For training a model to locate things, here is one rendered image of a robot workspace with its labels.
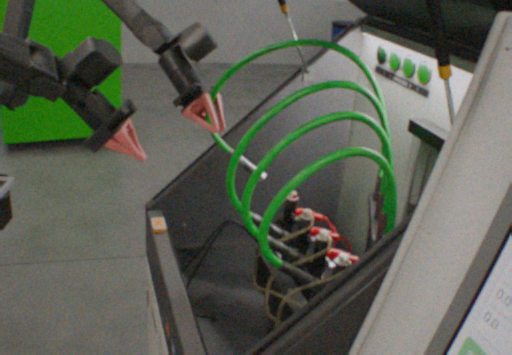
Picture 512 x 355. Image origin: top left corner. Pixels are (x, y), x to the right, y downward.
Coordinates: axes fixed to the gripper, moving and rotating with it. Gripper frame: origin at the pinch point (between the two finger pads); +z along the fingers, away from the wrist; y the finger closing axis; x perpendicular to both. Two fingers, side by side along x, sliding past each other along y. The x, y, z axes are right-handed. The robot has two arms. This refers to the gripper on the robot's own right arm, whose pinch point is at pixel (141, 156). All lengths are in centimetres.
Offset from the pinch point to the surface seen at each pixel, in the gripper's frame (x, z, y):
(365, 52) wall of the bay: 43, 24, 44
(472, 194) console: -33, 24, 40
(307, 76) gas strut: 41, 19, 29
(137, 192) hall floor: 232, 55, -118
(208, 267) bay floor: 24.4, 36.3, -19.1
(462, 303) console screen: -40, 31, 31
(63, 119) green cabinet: 303, -14, -151
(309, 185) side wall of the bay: 42, 43, 11
